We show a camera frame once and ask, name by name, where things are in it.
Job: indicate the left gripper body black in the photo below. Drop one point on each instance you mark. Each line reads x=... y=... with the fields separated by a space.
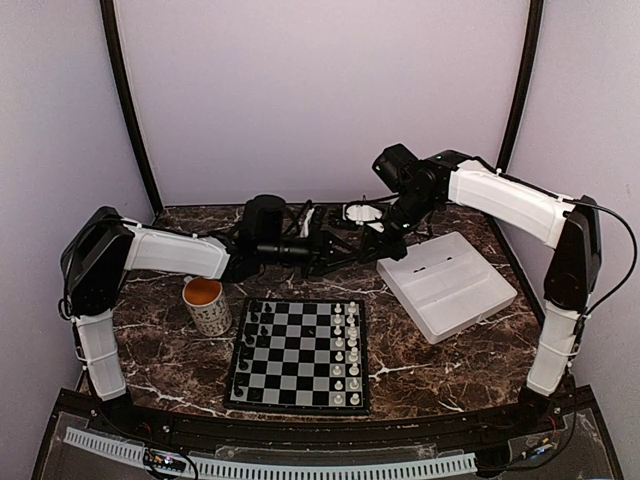
x=313 y=255

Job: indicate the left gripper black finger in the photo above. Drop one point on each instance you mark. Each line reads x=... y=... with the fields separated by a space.
x=339 y=249
x=323 y=266

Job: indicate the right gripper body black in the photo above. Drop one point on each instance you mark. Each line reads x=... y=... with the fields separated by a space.
x=397 y=247

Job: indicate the white plastic tray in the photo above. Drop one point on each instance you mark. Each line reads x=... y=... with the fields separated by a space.
x=443 y=304

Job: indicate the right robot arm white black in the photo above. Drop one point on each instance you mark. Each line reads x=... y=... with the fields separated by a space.
x=570 y=227

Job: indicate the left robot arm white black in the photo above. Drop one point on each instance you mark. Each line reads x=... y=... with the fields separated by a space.
x=97 y=260

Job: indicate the black silver chess board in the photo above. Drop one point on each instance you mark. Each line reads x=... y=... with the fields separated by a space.
x=292 y=375

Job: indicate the white chess pieces row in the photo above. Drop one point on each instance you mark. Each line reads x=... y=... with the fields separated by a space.
x=346 y=364

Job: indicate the patterned mug orange inside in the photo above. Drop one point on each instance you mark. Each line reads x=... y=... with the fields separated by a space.
x=207 y=305

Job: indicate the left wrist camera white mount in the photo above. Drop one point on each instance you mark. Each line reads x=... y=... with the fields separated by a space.
x=309 y=218

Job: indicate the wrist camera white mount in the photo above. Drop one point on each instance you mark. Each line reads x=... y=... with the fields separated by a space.
x=309 y=218
x=363 y=214

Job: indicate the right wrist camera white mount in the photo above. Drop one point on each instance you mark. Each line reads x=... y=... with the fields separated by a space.
x=363 y=214

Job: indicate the white slotted cable duct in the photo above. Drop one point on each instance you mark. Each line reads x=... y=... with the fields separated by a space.
x=249 y=465

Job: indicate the black aluminium front rail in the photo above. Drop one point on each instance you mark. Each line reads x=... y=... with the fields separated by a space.
x=483 y=429

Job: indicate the right black frame post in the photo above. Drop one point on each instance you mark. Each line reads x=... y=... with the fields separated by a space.
x=525 y=70

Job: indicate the black frame post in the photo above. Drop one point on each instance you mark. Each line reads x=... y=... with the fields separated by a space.
x=525 y=70
x=128 y=109

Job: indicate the left black frame post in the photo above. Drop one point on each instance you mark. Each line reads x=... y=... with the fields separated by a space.
x=128 y=109

